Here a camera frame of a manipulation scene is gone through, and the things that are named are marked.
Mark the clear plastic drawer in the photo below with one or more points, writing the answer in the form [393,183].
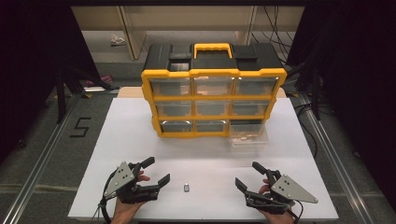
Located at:
[249,128]

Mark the black curtain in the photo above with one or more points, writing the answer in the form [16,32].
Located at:
[358,77]
[31,62]

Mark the pink object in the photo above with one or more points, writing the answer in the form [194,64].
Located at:
[106,78]

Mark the wooden shelf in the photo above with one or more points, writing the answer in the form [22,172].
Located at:
[186,18]

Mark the yellow black organizer cabinet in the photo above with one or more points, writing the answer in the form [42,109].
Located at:
[214,63]

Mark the person's left hand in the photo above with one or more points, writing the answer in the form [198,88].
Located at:
[124,213]

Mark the aluminium rail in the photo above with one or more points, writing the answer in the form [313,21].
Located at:
[338,168]
[40,168]

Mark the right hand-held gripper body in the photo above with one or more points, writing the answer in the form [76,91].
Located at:
[289,189]

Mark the person's right hand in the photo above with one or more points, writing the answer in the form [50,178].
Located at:
[280,219]

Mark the small brown parts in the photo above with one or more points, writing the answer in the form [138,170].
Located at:
[244,139]

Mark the small silver metal part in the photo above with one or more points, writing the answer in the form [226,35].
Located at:
[186,187]

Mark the set of clear organizer drawers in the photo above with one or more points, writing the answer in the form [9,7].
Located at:
[174,109]

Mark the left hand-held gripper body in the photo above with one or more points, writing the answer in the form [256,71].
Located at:
[123,179]

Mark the black metal stand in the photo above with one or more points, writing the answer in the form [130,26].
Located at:
[61,99]

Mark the crumpled white paper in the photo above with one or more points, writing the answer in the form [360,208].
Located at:
[117,39]

